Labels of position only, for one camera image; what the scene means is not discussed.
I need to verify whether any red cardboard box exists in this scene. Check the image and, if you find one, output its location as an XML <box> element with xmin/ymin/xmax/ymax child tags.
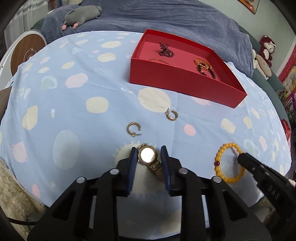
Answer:
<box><xmin>129</xmin><ymin>29</ymin><xmax>248</xmax><ymax>109</ymax></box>

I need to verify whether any teal bed frame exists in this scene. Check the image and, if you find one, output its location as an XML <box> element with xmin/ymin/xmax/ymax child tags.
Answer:
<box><xmin>238</xmin><ymin>24</ymin><xmax>285</xmax><ymax>93</ymax></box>

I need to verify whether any round wooden panel device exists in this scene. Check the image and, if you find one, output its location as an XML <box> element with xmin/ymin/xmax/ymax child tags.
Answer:
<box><xmin>0</xmin><ymin>30</ymin><xmax>48</xmax><ymax>77</ymax></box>

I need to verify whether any beige plush toy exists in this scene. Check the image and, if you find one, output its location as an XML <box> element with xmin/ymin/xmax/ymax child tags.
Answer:
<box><xmin>252</xmin><ymin>49</ymin><xmax>273</xmax><ymax>80</ymax></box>

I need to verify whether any red monkey plush toy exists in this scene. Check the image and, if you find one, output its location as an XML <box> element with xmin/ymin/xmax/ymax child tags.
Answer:
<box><xmin>258</xmin><ymin>35</ymin><xmax>277</xmax><ymax>68</ymax></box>

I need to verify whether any orange bead bracelet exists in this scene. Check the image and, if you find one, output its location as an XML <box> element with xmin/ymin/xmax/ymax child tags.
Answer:
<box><xmin>213</xmin><ymin>142</ymin><xmax>245</xmax><ymax>184</ymax></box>

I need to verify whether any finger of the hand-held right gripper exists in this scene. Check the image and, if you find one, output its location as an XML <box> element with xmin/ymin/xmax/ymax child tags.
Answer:
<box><xmin>237</xmin><ymin>152</ymin><xmax>266</xmax><ymax>183</ymax></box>

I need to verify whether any smooth hoop earring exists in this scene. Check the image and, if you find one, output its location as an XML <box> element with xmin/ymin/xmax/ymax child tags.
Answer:
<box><xmin>127</xmin><ymin>122</ymin><xmax>142</xmax><ymax>138</ymax></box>

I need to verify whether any textured gold hoop earring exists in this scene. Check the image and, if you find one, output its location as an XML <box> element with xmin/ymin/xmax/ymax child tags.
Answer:
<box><xmin>165</xmin><ymin>109</ymin><xmax>178</xmax><ymax>121</ymax></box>

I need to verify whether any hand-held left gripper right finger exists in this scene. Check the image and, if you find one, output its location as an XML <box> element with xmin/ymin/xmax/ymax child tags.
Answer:
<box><xmin>160</xmin><ymin>145</ymin><xmax>271</xmax><ymax>241</ymax></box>

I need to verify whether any gold wristwatch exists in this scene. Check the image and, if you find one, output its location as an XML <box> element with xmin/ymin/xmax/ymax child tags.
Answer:
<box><xmin>137</xmin><ymin>143</ymin><xmax>165</xmax><ymax>182</ymax></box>

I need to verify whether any blue-grey blanket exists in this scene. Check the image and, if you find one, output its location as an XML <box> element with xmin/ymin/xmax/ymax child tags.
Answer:
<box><xmin>42</xmin><ymin>0</ymin><xmax>256</xmax><ymax>75</ymax></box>

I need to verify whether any cream fluffy blanket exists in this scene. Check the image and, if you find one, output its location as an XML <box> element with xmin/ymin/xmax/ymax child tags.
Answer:
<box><xmin>0</xmin><ymin>158</ymin><xmax>47</xmax><ymax>241</ymax></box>

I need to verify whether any garnet multi-wrap bead bracelet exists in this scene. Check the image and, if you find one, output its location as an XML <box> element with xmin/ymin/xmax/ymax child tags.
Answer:
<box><xmin>158</xmin><ymin>42</ymin><xmax>174</xmax><ymax>58</ymax></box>

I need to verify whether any dark red bead bracelet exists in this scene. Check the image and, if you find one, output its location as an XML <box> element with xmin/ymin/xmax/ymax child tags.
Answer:
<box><xmin>198</xmin><ymin>64</ymin><xmax>216</xmax><ymax>80</ymax></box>

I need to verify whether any gold bangle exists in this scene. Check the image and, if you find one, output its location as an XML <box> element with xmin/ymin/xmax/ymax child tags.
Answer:
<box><xmin>149</xmin><ymin>58</ymin><xmax>170</xmax><ymax>65</ymax></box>

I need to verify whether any red patterned hanging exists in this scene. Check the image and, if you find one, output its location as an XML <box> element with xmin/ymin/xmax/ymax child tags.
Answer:
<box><xmin>279</xmin><ymin>56</ymin><xmax>296</xmax><ymax>82</ymax></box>

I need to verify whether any orange wall picture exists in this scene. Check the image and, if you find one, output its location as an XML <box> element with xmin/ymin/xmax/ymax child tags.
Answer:
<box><xmin>238</xmin><ymin>0</ymin><xmax>258</xmax><ymax>15</ymax></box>

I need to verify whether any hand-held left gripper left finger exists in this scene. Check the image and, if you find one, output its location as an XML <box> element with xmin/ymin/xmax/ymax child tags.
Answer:
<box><xmin>27</xmin><ymin>146</ymin><xmax>139</xmax><ymax>241</ymax></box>

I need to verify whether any black cable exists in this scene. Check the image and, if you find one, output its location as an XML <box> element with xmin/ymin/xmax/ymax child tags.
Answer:
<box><xmin>7</xmin><ymin>215</ymin><xmax>35</xmax><ymax>226</ymax></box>

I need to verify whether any brown cardboard sheet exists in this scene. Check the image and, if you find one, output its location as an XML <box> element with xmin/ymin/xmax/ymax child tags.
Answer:
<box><xmin>0</xmin><ymin>87</ymin><xmax>12</xmax><ymax>121</ymax></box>

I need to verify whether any yellow-green bead bracelet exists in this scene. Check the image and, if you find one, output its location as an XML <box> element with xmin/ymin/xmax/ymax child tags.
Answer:
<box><xmin>194</xmin><ymin>58</ymin><xmax>211</xmax><ymax>70</ymax></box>

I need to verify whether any grey plush toy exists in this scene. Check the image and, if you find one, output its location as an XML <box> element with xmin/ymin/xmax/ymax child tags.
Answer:
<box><xmin>61</xmin><ymin>5</ymin><xmax>102</xmax><ymax>30</ymax></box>

